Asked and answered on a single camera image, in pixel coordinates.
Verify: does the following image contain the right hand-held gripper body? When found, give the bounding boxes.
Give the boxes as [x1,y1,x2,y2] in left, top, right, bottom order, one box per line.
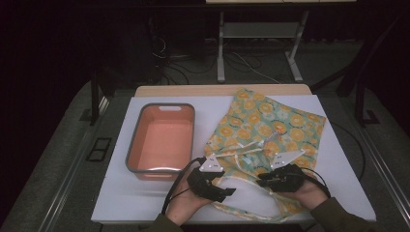
[270,149,307,193]

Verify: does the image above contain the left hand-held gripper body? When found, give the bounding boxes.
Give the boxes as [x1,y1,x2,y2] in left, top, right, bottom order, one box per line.
[187,153,225,203]

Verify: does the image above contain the orange print fabric bag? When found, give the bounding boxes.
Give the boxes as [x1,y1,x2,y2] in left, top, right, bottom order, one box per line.
[203,88,327,224]

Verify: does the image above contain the pink basket with grey rim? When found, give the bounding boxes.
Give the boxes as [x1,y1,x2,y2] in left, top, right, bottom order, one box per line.
[125,102,196,182]

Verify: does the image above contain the person's right hand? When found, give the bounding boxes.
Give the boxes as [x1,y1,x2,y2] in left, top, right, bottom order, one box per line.
[283,178,330,211]

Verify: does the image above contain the person's left hand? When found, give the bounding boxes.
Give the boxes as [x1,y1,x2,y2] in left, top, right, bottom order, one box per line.
[165,175,212,226]

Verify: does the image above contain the white board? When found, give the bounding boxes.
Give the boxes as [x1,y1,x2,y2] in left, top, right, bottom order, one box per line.
[91,95,376,224]

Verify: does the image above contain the wooden table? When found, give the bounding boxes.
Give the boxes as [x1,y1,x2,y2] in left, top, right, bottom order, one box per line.
[134,84,313,98]

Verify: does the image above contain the grey metal stand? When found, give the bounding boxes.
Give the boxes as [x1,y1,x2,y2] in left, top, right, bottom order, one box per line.
[216,11,310,84]

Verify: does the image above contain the black angled stand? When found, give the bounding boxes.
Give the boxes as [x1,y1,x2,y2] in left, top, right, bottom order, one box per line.
[310,13,381,129]

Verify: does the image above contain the black stand leg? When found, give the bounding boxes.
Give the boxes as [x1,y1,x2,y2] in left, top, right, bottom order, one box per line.
[90,64,112,127]

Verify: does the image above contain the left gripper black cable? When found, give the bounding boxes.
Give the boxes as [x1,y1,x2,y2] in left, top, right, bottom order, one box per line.
[161,157,207,216]

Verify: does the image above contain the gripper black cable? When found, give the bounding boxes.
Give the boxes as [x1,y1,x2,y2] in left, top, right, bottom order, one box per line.
[161,157,207,216]
[301,121,367,198]

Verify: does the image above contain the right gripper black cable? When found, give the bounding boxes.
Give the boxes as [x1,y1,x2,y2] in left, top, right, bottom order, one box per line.
[301,121,367,198]

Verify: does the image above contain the aluminium floor rail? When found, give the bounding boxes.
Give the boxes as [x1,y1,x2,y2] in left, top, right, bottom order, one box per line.
[38,96,110,232]
[354,122,410,220]

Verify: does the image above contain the white floor cable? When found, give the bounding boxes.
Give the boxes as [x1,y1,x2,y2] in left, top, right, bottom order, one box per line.
[231,51,281,84]

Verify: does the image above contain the black floor socket frame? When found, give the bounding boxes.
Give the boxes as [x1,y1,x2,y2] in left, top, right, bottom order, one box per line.
[85,137,113,162]

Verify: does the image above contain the black floor cables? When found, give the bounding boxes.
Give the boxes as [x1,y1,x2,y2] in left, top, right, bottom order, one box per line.
[150,35,218,85]

